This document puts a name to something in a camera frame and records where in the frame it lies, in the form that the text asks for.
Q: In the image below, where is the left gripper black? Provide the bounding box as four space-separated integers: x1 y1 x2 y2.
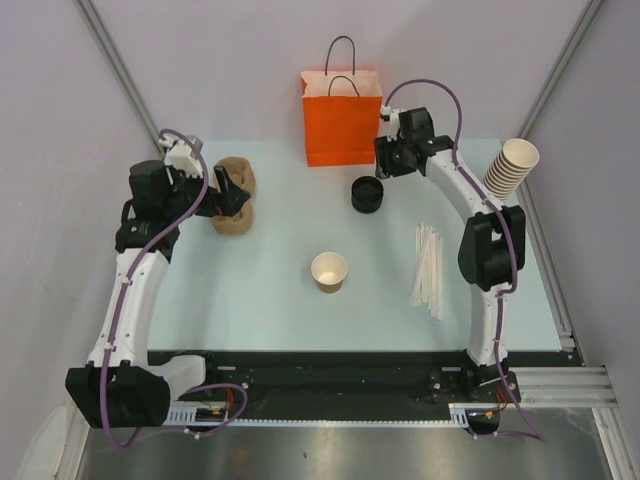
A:
163 164 249 223

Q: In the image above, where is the stack of black lids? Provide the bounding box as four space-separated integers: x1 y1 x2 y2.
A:
351 176 384 214

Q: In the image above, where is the orange paper bag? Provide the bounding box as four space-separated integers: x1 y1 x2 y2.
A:
300 42 382 167

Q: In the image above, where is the stack of paper cups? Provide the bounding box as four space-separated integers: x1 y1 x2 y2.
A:
482 138 540 201

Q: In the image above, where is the single brown paper cup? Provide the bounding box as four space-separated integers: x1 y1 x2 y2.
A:
311 252 348 294

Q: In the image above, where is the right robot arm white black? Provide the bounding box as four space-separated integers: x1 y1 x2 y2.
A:
374 106 526 401

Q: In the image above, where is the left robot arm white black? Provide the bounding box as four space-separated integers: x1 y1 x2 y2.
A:
65 160 255 429

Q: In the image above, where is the brown pulp cup carrier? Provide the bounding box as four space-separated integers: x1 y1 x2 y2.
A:
210 156 256 235

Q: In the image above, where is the bundle of wrapped straws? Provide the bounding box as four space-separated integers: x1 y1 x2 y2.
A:
409 222 444 320

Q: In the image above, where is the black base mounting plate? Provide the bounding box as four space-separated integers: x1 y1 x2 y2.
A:
144 349 584 416

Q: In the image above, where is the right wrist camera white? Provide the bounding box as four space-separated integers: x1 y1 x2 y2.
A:
380 105 402 141

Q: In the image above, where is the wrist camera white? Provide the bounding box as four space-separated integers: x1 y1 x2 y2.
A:
159 137 203 178
380 105 402 141

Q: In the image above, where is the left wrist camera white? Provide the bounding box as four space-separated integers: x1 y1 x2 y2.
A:
159 137 203 178

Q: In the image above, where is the white cable duct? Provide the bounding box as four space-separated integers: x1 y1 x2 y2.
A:
164 403 471 429

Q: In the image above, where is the aluminium rail frame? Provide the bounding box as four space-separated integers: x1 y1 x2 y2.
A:
513 367 639 479

